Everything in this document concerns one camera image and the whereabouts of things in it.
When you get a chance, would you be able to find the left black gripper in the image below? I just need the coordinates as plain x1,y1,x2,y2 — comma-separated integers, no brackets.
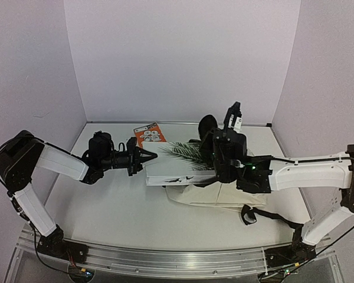
99,141,157,176

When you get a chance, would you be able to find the orange comic book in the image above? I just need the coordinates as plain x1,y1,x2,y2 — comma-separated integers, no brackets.
133,122,166,148

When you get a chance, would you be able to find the white palm leaf book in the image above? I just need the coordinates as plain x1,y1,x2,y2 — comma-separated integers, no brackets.
143,141,216,186

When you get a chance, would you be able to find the beige canvas backpack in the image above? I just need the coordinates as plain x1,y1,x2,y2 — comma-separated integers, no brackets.
164,114,304,233

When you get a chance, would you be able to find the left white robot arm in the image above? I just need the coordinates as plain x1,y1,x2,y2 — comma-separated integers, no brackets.
0,130,157,256

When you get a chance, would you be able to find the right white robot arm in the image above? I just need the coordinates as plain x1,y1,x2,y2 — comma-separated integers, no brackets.
198,126,354,246

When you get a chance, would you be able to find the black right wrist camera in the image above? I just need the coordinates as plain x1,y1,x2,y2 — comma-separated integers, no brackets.
223,101,242,133

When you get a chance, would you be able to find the aluminium table edge rail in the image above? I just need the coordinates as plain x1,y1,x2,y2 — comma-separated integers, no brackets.
86,120,273,128

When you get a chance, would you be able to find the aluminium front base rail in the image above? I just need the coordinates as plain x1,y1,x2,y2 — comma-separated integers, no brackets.
5,229,343,283

